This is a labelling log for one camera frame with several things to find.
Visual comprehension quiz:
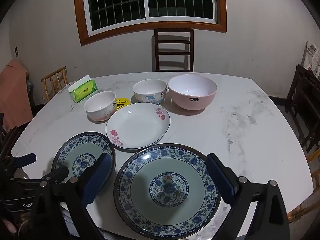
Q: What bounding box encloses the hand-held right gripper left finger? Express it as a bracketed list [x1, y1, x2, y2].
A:
[27, 152, 115, 240]

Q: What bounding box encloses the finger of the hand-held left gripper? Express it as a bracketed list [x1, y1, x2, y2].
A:
[13, 153, 37, 168]
[41, 166, 70, 181]

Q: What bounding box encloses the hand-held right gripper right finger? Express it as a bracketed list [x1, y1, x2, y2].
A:
[205, 153, 292, 240]

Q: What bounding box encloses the small blue floral plate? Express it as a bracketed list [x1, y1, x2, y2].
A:
[51, 131, 117, 193]

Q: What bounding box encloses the large blue floral plate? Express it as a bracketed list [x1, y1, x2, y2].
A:
[114, 143, 222, 240]

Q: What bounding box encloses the white pink rabbit bowl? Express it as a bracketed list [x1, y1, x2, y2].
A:
[83, 91, 118, 122]

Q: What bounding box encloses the white plate with pink flowers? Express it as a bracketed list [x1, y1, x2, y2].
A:
[105, 102, 171, 150]

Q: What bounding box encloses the large pink bowl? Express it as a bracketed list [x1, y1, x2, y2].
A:
[167, 74, 217, 111]

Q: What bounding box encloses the white blue cartoon bowl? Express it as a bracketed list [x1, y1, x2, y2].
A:
[132, 79, 167, 105]

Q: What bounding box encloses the pink cloth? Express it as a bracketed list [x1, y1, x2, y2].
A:
[0, 60, 34, 132]

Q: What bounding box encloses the round yellow warning sticker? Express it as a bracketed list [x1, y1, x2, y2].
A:
[116, 97, 131, 112]

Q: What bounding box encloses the green tissue box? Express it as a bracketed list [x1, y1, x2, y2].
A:
[68, 75, 99, 103]

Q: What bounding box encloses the dark wooden armchair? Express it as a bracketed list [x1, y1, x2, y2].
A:
[285, 64, 320, 153]

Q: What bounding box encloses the brown framed window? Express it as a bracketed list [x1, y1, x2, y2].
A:
[74, 0, 227, 46]

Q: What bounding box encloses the dark wooden ladder-back chair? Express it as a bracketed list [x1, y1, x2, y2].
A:
[154, 28, 194, 72]

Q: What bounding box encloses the newspaper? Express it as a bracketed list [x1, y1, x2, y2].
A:
[301, 41, 320, 78]

